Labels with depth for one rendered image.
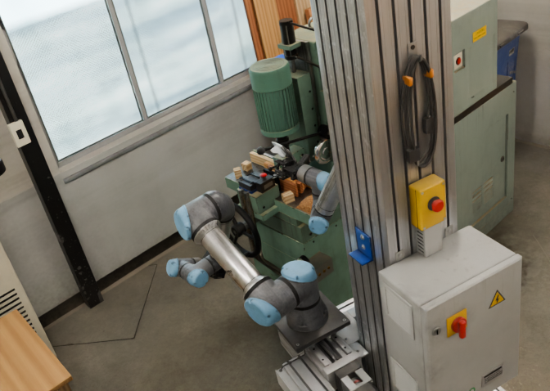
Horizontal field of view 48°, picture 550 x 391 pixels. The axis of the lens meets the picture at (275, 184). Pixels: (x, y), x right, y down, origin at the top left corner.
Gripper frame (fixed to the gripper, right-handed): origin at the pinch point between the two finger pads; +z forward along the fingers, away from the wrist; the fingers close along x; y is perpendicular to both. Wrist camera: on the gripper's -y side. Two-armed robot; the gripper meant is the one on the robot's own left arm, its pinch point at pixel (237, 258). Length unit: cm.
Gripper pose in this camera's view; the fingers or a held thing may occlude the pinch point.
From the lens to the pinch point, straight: 284.1
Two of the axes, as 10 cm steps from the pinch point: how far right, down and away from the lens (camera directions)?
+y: -1.8, 9.7, 1.6
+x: 6.4, 2.4, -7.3
